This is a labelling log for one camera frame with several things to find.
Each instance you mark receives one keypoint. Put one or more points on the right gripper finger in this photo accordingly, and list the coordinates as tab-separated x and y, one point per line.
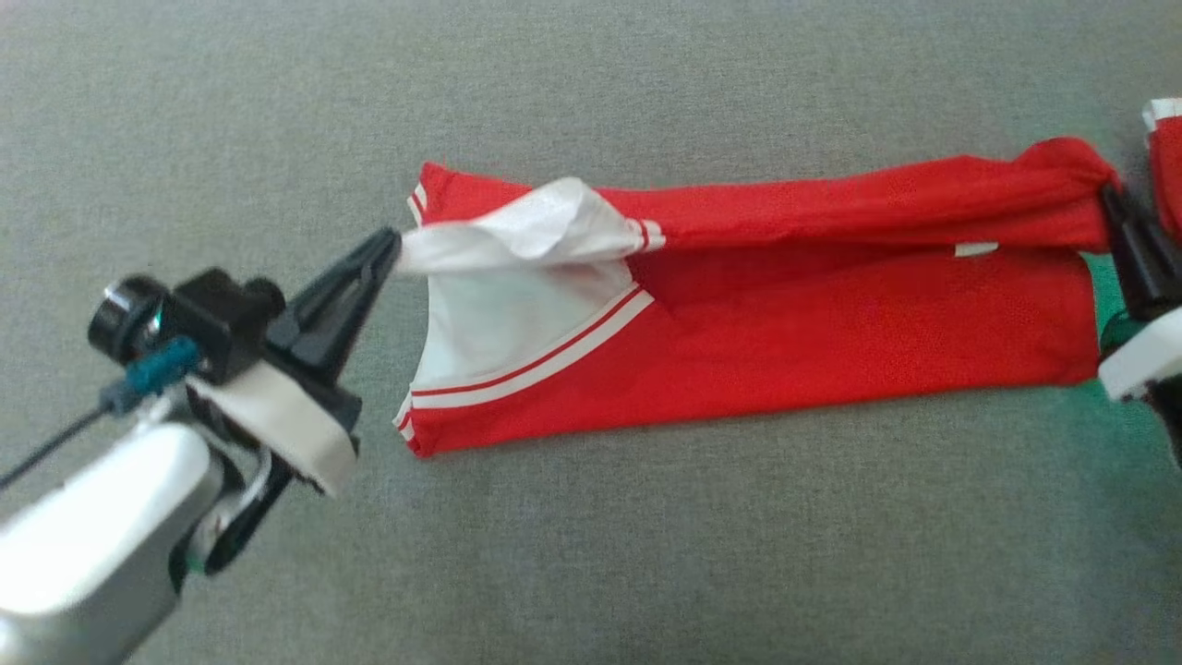
1136	268
1165	263

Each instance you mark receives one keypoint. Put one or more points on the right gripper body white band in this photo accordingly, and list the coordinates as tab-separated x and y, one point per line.
1150	356

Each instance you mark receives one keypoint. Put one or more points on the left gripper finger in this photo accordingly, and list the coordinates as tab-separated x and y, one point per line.
337	286
355	323

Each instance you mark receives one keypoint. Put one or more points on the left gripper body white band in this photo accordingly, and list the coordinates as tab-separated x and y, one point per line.
286	425

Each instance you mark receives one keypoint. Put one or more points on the red jersey white sleeves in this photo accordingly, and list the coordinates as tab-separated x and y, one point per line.
831	323

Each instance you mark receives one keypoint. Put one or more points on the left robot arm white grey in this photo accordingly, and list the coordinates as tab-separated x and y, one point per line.
92	536

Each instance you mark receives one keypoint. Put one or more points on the red shorts white stripes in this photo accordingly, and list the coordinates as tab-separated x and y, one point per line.
1168	166

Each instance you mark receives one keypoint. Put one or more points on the grey sofa seat cushion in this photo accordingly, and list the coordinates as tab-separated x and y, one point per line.
591	554

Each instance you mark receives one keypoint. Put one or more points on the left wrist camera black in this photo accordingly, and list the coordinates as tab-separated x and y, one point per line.
208	314

